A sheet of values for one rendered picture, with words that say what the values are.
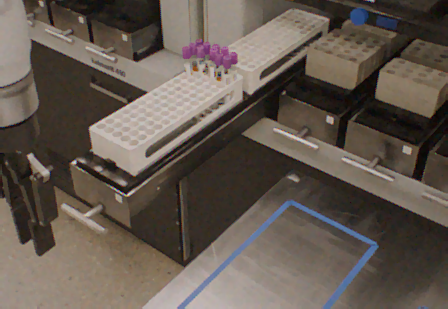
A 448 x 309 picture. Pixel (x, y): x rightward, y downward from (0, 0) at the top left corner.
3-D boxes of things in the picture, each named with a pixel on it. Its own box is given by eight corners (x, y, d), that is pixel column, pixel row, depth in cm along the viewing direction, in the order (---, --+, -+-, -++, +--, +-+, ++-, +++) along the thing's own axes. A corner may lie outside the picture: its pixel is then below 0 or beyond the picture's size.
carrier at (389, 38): (391, 61, 122) (397, 34, 118) (387, 65, 120) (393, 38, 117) (342, 46, 127) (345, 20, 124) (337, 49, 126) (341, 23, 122)
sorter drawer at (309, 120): (416, 12, 161) (423, -20, 156) (467, 25, 155) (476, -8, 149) (264, 133, 116) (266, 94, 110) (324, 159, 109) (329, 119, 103)
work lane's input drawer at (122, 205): (289, 51, 144) (292, 16, 138) (339, 67, 137) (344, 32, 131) (54, 208, 98) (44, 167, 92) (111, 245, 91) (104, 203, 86)
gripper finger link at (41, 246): (44, 208, 84) (48, 211, 83) (53, 243, 88) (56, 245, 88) (27, 220, 82) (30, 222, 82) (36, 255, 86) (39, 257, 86)
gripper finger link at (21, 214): (13, 211, 83) (9, 208, 84) (22, 245, 88) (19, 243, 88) (31, 199, 85) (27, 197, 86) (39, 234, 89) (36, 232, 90)
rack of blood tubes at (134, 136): (204, 87, 117) (203, 60, 113) (244, 103, 112) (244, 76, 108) (92, 158, 98) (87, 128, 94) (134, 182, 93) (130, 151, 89)
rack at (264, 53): (290, 32, 136) (292, 7, 133) (327, 44, 132) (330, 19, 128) (211, 83, 118) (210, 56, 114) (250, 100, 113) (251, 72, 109)
